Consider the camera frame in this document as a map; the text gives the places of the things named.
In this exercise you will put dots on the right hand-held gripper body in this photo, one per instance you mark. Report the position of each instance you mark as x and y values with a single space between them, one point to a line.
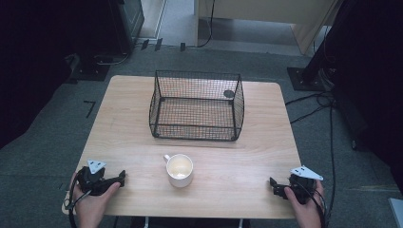
301 186

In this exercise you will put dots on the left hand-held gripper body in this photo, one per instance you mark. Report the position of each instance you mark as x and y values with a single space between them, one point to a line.
95 183

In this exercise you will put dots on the white cup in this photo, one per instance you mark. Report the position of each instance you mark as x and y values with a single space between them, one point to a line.
179 180

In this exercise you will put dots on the person's left hand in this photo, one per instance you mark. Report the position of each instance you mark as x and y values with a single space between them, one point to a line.
92 205

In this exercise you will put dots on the person's right hand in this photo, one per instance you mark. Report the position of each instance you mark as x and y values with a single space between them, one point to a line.
304 210

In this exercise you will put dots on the white table leg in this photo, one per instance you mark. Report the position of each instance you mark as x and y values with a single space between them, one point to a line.
146 222
241 223

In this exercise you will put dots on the black corner tape mark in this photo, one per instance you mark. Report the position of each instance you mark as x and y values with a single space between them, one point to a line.
91 106

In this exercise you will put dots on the white flat object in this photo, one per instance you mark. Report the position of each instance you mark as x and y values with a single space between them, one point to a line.
397 212

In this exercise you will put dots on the black floor plate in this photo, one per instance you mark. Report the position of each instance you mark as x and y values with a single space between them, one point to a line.
90 71

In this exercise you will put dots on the dark curtain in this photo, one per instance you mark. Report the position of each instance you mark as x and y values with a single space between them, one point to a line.
28 63
374 95

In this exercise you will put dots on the black tape strip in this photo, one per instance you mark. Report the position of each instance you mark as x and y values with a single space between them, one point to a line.
158 44
182 47
144 44

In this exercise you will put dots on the black equipment cabinet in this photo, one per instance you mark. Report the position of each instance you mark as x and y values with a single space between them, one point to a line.
120 22

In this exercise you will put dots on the beige wooden cabinet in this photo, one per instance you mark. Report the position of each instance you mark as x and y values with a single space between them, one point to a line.
272 9

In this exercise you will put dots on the black stand base plate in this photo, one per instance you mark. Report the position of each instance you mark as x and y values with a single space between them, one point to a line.
299 80

